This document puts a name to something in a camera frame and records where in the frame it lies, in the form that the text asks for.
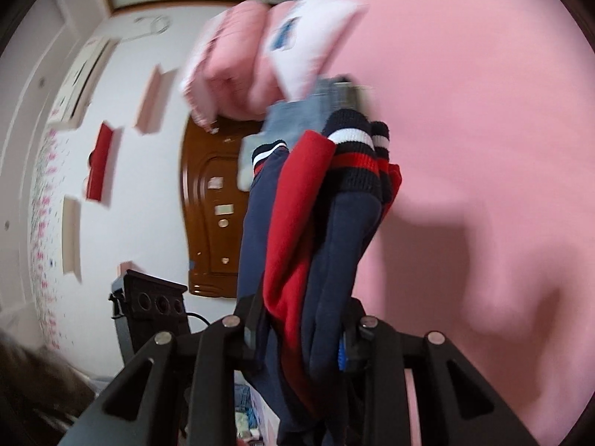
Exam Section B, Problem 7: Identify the white pillow with blue label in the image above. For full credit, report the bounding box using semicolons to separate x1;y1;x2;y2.
262;0;366;102

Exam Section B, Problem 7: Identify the black device with round holes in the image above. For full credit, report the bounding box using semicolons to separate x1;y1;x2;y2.
109;270;191;363

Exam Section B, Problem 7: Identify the pink pillow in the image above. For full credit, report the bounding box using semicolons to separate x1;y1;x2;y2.
180;0;295;132

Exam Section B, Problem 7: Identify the folded blue denim garment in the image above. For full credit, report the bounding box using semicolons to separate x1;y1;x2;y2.
237;75;361;191

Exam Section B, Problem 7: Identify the pink fleece blanket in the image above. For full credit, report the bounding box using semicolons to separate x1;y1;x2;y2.
329;0;594;445

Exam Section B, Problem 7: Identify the brown wooden headboard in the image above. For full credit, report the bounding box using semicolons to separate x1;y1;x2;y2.
180;117;262;298

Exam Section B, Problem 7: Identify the red and navy jacket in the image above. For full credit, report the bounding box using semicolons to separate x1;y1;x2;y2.
238;109;402;445

